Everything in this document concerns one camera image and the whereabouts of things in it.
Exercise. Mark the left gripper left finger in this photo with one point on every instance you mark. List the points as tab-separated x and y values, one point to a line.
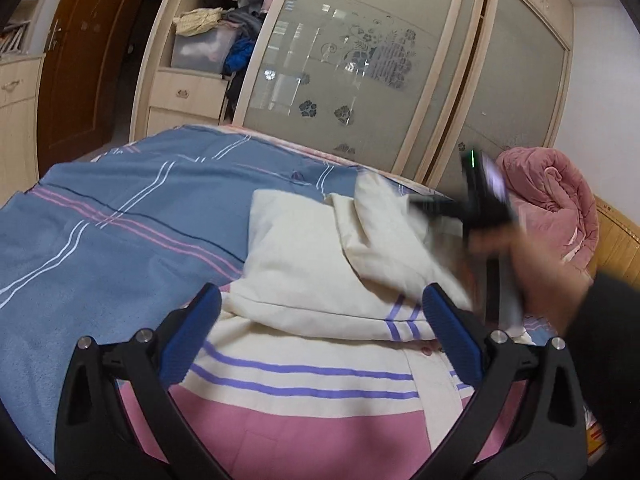
117	418

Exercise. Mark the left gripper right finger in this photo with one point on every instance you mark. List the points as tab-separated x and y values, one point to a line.
525	419

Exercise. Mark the pink and white hooded jacket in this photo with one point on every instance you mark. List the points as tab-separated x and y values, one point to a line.
340	339

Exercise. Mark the black sleeve right forearm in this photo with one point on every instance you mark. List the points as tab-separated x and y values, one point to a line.
604	344

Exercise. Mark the person's right hand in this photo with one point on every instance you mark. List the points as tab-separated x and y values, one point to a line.
550	289

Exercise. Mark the rolled pink quilt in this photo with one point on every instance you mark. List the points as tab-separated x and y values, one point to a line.
553	201

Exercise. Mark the pink floral bed cover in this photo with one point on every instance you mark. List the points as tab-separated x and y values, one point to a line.
537	331

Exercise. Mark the frosted glass wardrobe door right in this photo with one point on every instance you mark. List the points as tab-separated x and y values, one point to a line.
508	95

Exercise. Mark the frosted glass wardrobe door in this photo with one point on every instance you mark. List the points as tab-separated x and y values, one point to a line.
508	95
346	76

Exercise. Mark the wooden headboard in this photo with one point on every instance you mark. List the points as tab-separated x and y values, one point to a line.
618	250

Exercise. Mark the blue plaid bed sheet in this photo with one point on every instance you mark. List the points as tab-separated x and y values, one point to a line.
104	248

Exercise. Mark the frosted glass wardrobe door left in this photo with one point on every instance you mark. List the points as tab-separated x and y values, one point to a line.
346	76

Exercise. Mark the blue garment in wardrobe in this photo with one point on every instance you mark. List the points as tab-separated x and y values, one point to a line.
238	56

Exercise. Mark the wardrobe wooden drawer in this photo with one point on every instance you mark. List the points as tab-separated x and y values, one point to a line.
193	93

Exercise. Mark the translucent plastic storage box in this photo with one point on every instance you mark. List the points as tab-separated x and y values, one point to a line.
205	52

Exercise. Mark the cream crumpled cloth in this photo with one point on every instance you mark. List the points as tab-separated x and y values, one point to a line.
197	21

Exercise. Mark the brown wooden door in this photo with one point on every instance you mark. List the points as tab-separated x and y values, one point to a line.
79	77

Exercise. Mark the light wood bookshelf cabinet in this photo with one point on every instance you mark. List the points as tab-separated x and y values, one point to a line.
20	78

